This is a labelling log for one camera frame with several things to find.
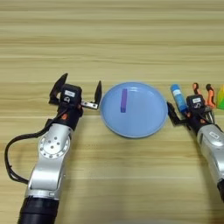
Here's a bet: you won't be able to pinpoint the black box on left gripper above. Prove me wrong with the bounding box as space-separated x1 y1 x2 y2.
59 83 83 105

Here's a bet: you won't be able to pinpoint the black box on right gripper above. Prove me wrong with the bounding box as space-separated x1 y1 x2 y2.
185 94 207 114

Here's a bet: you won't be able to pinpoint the purple rectangular block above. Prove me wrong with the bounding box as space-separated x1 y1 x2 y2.
120 88 129 114

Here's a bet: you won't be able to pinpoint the orange black needle-nose pliers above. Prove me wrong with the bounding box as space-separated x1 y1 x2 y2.
192 82 218 126

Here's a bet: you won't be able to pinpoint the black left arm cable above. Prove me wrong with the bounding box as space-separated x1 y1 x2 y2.
3 109 68 186

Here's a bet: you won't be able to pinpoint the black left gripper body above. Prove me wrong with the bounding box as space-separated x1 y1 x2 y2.
56 99 99 131

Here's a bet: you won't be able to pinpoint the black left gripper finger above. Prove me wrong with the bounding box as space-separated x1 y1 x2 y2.
48 73 69 105
94 80 103 107

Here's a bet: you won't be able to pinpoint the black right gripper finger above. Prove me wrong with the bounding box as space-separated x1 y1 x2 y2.
209 108 219 126
166 101 182 127

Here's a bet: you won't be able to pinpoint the colourful puzzle cube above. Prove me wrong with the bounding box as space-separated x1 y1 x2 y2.
216 85 224 111

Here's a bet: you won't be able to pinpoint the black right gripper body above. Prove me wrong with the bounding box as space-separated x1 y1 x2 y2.
174 105 216 136

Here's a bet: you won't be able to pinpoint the round blue plate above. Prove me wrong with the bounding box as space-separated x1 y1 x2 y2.
99 81 169 139

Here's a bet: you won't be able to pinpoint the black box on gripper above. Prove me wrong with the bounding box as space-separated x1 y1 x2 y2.
59 83 83 105
185 94 207 114

